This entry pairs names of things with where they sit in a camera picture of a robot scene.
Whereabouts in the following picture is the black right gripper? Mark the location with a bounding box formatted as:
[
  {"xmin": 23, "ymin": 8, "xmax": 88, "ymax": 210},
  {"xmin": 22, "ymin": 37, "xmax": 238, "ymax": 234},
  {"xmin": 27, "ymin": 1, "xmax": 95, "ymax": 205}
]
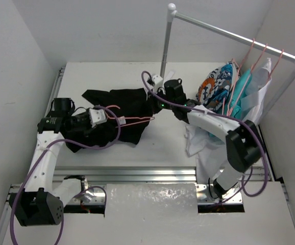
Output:
[{"xmin": 143, "ymin": 86, "xmax": 176, "ymax": 114}]

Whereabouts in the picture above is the colourful patterned shirt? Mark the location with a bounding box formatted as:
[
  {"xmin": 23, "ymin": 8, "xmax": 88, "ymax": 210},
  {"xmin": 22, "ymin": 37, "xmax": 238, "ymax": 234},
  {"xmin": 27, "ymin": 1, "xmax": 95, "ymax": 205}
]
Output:
[{"xmin": 195, "ymin": 61, "xmax": 240, "ymax": 112}]

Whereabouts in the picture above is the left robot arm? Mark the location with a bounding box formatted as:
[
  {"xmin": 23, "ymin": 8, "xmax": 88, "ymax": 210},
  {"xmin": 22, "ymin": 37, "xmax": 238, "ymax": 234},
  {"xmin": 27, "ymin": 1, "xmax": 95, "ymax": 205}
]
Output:
[{"xmin": 9, "ymin": 98, "xmax": 93, "ymax": 227}]

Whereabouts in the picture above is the teal shirt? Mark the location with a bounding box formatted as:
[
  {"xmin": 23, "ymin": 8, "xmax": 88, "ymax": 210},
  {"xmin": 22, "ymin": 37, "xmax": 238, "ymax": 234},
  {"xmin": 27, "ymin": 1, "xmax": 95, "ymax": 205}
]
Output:
[{"xmin": 217, "ymin": 70, "xmax": 253, "ymax": 119}]

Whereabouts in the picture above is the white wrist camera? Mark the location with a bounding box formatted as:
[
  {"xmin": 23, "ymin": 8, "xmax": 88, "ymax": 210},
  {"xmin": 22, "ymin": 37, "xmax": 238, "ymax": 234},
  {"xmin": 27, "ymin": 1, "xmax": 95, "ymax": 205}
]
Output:
[
  {"xmin": 88, "ymin": 108, "xmax": 107, "ymax": 128},
  {"xmin": 147, "ymin": 75, "xmax": 163, "ymax": 93}
]

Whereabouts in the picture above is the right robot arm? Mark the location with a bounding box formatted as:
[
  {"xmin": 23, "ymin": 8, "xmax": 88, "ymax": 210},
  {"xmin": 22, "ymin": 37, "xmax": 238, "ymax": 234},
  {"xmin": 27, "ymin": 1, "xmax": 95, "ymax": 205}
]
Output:
[{"xmin": 147, "ymin": 80, "xmax": 265, "ymax": 198}]

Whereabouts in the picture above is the white clothes rack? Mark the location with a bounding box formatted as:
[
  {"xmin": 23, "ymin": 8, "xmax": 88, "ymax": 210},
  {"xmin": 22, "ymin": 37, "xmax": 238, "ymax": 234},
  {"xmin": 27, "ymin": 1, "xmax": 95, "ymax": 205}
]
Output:
[{"xmin": 160, "ymin": 3, "xmax": 295, "ymax": 120}]

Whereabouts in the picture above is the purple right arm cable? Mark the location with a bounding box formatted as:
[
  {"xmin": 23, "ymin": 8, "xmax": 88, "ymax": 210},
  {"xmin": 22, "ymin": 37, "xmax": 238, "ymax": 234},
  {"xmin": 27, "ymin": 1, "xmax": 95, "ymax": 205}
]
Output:
[{"xmin": 141, "ymin": 70, "xmax": 269, "ymax": 197}]

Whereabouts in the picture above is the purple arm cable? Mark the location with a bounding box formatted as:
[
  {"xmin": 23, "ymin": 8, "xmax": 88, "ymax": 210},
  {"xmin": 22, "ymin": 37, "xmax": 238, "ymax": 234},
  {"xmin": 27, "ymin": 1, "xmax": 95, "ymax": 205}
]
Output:
[
  {"xmin": 141, "ymin": 70, "xmax": 269, "ymax": 197},
  {"xmin": 9, "ymin": 105, "xmax": 121, "ymax": 245}
]

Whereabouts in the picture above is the black shirt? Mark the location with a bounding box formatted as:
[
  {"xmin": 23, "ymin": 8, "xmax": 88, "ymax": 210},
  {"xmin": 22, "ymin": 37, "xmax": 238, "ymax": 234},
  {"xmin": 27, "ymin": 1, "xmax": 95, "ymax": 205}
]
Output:
[{"xmin": 64, "ymin": 88, "xmax": 153, "ymax": 147}]

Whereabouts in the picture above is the white shirt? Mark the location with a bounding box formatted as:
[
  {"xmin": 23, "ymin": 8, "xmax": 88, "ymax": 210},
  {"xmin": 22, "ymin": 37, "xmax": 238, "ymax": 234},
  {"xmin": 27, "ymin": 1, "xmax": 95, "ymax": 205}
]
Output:
[{"xmin": 185, "ymin": 58, "xmax": 272, "ymax": 184}]

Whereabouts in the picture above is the aluminium rail frame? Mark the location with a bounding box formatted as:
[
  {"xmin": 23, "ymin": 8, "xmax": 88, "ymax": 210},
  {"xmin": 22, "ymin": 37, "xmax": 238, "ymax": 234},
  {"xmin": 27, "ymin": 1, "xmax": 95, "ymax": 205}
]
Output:
[{"xmin": 0, "ymin": 63, "xmax": 295, "ymax": 245}]

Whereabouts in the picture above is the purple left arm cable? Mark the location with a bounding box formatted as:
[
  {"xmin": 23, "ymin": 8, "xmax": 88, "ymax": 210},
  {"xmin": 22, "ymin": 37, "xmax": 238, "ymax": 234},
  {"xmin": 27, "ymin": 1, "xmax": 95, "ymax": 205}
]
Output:
[{"xmin": 9, "ymin": 105, "xmax": 121, "ymax": 245}]

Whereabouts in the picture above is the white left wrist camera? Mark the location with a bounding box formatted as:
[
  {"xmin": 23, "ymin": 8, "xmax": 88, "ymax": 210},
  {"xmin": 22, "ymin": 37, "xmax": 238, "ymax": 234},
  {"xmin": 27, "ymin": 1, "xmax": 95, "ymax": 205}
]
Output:
[{"xmin": 88, "ymin": 108, "xmax": 107, "ymax": 128}]

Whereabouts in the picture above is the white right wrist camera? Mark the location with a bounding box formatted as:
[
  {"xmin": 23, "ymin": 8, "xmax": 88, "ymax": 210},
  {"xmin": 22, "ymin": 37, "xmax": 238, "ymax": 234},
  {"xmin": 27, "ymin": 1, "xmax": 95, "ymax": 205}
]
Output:
[{"xmin": 147, "ymin": 75, "xmax": 163, "ymax": 93}]

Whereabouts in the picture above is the pink wire hanger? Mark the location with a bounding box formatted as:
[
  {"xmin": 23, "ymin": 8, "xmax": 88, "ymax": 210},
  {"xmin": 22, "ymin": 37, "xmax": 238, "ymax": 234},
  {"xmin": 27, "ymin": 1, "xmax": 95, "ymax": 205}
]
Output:
[
  {"xmin": 226, "ymin": 38, "xmax": 255, "ymax": 116},
  {"xmin": 267, "ymin": 49, "xmax": 284, "ymax": 83},
  {"xmin": 105, "ymin": 105, "xmax": 155, "ymax": 127},
  {"xmin": 229, "ymin": 43, "xmax": 268, "ymax": 116}
]

